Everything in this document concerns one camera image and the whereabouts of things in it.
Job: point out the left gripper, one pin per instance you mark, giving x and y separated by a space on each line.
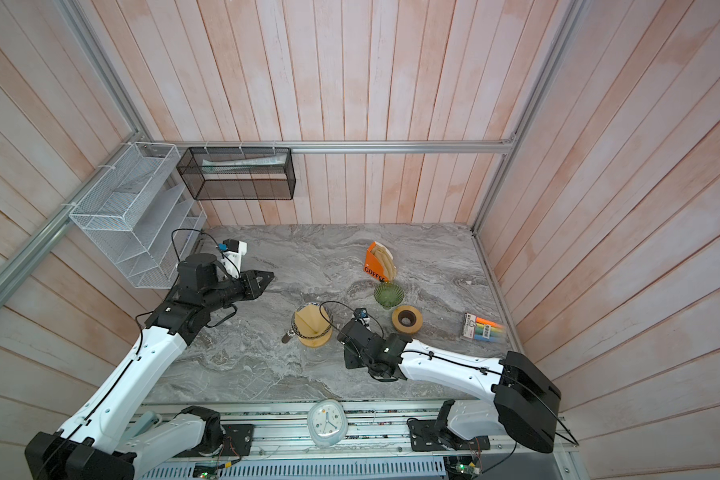
243 285

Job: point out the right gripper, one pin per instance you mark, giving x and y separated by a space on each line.
350 335

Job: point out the green glass dripper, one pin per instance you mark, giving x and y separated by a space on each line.
389 295

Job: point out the brown paper coffee filter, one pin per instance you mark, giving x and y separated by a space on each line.
311 323

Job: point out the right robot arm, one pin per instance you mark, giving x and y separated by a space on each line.
526 401

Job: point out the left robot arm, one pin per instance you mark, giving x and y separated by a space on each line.
90 444

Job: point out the orange coffee filter box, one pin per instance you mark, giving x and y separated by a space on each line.
379 263

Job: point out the white analog clock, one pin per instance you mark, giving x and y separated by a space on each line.
327 423

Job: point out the coloured marker pack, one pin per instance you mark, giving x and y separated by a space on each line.
481 329

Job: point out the black mesh basket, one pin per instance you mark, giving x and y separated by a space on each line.
238 173

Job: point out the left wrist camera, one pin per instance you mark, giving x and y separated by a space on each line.
232 252

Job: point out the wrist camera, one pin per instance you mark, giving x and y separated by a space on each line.
232 252
361 316

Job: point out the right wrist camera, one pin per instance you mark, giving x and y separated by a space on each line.
361 316

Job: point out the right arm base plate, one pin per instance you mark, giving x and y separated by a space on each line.
432 436

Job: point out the white wire mesh shelf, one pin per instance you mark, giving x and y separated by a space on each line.
140 216

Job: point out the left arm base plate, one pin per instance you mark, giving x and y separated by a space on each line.
237 442

